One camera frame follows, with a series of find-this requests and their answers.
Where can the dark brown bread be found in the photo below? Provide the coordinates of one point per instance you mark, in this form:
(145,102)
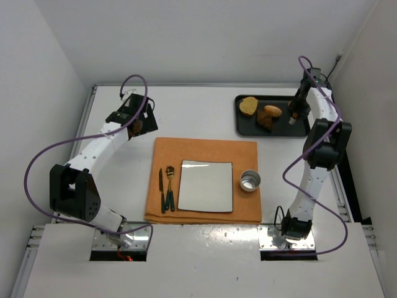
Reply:
(264,120)

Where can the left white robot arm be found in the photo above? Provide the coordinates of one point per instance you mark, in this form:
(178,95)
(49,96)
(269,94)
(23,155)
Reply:
(73,191)

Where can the glazed oval bun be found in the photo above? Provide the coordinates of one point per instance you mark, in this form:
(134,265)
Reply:
(273,111)

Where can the metal base plate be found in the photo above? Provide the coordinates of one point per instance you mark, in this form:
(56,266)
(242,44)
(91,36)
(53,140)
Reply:
(270,240)
(137,240)

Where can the black tray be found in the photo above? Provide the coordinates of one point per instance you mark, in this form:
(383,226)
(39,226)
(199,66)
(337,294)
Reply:
(248,126)

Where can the white square plate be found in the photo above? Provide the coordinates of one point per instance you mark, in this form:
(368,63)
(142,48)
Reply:
(206,187)

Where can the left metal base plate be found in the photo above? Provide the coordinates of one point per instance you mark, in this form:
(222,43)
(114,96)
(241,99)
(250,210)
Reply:
(137,240)

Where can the orange cloth mat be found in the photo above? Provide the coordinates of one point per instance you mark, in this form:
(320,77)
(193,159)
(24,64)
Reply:
(243,155)

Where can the green handled knife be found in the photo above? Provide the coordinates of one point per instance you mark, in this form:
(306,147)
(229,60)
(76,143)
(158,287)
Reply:
(161,189)

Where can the metal cup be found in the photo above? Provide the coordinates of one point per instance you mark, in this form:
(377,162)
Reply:
(250,180)

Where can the gold green handled spoon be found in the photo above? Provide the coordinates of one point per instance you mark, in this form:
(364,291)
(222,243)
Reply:
(170,196)

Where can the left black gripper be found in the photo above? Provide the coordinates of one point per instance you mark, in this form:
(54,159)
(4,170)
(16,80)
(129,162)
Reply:
(148,118)

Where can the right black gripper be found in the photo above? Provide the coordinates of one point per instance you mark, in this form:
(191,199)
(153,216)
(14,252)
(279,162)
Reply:
(298,105)

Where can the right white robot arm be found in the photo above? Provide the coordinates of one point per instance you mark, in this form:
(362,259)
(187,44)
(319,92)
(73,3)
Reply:
(324,149)

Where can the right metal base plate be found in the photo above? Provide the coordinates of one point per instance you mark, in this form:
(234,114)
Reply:
(270,240)

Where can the round yellow bread slice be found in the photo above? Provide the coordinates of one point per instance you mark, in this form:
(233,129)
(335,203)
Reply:
(248,106)

